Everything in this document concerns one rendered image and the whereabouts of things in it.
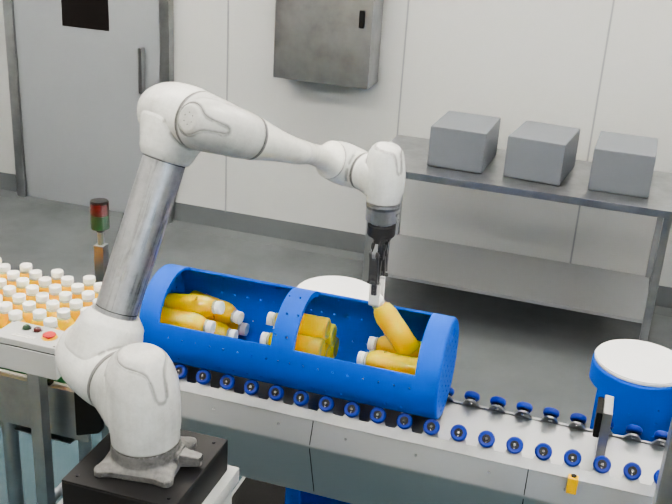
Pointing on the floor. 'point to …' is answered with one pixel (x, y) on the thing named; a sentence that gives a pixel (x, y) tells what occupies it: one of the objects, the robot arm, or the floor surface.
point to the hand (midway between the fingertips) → (376, 291)
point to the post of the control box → (41, 439)
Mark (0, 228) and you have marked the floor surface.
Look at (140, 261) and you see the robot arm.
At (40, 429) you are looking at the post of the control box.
